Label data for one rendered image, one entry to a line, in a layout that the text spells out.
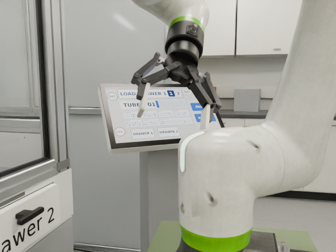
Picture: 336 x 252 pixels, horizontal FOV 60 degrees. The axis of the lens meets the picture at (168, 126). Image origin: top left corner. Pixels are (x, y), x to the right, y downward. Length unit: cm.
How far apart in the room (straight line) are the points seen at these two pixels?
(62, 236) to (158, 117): 57
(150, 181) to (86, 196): 103
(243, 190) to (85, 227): 195
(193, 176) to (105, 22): 170
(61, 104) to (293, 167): 61
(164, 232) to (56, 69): 50
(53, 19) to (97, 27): 123
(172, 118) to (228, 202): 80
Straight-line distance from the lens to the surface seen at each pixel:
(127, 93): 124
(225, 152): 45
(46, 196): 81
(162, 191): 132
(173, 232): 69
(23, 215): 72
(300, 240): 71
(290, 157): 53
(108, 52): 203
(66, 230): 95
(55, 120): 84
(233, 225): 49
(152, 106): 123
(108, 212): 222
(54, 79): 85
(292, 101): 53
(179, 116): 124
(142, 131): 114
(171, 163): 129
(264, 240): 56
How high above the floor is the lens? 118
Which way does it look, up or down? 8 degrees down
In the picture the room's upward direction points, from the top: straight up
